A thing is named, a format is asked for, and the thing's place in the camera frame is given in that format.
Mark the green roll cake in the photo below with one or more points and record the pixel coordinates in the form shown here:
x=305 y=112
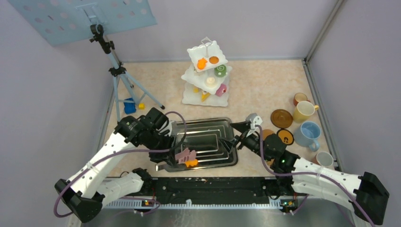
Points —
x=220 y=71

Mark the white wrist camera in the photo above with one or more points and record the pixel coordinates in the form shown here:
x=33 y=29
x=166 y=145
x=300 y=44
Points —
x=253 y=120
x=167 y=130

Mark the white cable duct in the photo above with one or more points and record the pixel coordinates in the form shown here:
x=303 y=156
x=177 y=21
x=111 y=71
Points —
x=140 y=205

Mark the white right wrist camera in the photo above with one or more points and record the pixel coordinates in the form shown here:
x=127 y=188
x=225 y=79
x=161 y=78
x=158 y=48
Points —
x=253 y=120

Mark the light blue music stand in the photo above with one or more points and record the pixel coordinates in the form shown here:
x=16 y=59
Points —
x=66 y=21

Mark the blue toy block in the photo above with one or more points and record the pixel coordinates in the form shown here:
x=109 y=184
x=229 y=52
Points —
x=129 y=106

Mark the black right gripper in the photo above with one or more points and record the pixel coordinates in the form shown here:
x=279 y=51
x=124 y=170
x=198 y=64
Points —
x=242 y=126

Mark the brown coaster back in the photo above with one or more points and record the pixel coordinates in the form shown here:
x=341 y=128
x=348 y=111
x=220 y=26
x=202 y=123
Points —
x=281 y=118

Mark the pink cake slice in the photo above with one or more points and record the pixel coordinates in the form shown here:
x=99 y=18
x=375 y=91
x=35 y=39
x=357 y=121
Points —
x=221 y=90

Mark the orange round cookie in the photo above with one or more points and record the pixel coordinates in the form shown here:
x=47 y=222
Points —
x=214 y=60

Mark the stainless steel tray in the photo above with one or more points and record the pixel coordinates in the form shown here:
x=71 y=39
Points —
x=204 y=136

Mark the brown mug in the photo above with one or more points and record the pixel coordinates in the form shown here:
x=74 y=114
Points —
x=299 y=97

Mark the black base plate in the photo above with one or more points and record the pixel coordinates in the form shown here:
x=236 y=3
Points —
x=214 y=190

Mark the dark printed coaster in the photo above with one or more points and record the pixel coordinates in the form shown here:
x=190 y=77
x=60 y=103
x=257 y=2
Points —
x=286 y=136

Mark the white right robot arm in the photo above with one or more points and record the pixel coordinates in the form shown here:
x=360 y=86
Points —
x=365 y=195

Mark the white three-tier dessert stand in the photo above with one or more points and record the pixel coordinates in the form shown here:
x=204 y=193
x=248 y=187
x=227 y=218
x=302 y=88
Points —
x=194 y=77

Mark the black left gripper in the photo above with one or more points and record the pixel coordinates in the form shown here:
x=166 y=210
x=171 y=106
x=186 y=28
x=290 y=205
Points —
x=161 y=156

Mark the white round bun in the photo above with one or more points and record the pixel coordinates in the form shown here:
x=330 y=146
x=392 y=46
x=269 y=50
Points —
x=210 y=82

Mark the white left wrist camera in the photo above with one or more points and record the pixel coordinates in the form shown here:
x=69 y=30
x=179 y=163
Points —
x=167 y=130

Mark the brown coaster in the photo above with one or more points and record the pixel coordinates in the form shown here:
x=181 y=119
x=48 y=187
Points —
x=266 y=133
x=281 y=118

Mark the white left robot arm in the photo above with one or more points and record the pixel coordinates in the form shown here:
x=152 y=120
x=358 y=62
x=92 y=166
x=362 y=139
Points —
x=85 y=193

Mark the blue mug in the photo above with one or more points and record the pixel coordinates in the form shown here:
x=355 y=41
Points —
x=307 y=134

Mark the yellow mug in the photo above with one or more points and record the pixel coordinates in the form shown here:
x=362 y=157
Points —
x=303 y=111

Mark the yellow cake slice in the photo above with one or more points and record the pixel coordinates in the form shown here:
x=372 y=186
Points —
x=204 y=96

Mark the metal tongs with pink tips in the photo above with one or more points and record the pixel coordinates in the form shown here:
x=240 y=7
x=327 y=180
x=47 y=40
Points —
x=180 y=159

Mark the orange fish cake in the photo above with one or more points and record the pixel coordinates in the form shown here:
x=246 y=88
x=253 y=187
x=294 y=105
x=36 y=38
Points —
x=202 y=63
x=191 y=163

